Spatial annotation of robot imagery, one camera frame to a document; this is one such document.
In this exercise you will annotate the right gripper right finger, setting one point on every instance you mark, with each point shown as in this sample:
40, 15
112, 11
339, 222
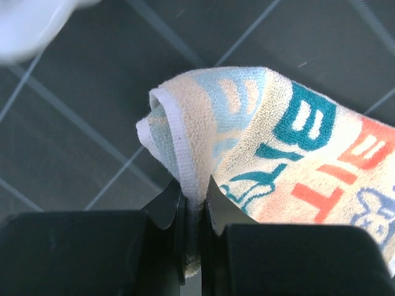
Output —
242, 257

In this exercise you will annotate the black grid mat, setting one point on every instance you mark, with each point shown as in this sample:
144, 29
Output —
68, 113

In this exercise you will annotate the printed rabbit towel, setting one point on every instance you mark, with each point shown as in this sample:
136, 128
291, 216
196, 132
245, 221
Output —
281, 152

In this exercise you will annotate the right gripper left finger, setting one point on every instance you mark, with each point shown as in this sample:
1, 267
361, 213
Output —
109, 252

